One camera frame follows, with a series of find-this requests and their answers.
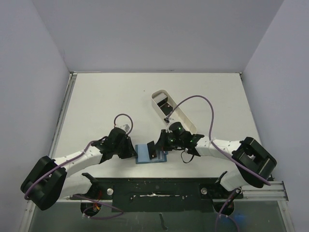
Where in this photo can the white oblong tray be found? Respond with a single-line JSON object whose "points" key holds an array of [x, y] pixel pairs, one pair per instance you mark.
{"points": [[176, 114]]}

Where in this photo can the black VIP card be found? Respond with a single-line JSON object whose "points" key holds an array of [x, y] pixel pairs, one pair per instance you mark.
{"points": [[151, 150]]}

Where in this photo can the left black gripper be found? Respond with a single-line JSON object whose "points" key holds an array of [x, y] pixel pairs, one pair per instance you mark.
{"points": [[130, 152]]}

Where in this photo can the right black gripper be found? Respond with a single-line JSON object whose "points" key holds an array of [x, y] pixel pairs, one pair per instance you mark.
{"points": [[160, 141]]}

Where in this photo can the black card in tray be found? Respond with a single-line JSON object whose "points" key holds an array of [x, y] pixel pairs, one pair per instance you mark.
{"points": [[165, 107]]}

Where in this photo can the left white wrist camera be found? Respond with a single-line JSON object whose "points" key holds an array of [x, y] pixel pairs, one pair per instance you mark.
{"points": [[126, 128]]}

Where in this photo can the grey magnetic stripe card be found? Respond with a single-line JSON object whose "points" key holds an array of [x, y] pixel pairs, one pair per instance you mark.
{"points": [[162, 156]]}

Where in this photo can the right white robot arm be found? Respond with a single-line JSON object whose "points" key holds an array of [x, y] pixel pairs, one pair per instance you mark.
{"points": [[254, 164]]}

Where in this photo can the blue leather card holder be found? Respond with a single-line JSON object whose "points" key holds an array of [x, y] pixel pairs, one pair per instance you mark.
{"points": [[143, 156]]}

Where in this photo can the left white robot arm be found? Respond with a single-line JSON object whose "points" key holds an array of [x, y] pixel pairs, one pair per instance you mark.
{"points": [[53, 179]]}

